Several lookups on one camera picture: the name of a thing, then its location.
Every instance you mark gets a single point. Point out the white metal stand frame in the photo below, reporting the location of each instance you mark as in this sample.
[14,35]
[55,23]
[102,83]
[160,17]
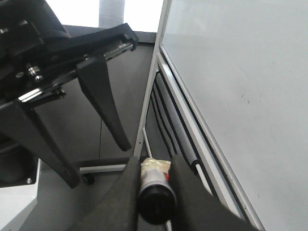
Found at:
[174,127]

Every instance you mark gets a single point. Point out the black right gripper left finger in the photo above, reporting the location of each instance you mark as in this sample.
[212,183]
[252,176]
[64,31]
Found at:
[117,211]

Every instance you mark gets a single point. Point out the white horizontal rod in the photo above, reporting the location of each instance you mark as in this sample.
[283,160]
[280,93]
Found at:
[148,148]

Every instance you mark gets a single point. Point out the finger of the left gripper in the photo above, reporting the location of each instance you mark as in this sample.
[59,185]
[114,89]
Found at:
[21,123]

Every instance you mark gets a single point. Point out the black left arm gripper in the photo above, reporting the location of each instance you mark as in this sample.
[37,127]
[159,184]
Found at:
[38,56]

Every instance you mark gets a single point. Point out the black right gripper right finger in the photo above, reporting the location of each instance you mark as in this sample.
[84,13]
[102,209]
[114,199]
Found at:
[197,209]

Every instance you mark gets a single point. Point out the white whiteboard marker pen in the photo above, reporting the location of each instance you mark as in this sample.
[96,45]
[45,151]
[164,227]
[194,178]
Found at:
[157,200]

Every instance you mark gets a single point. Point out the red round magnet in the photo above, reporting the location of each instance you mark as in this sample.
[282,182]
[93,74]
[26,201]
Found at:
[166,176]

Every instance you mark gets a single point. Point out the large whiteboard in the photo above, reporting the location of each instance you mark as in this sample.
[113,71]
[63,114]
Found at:
[243,65]

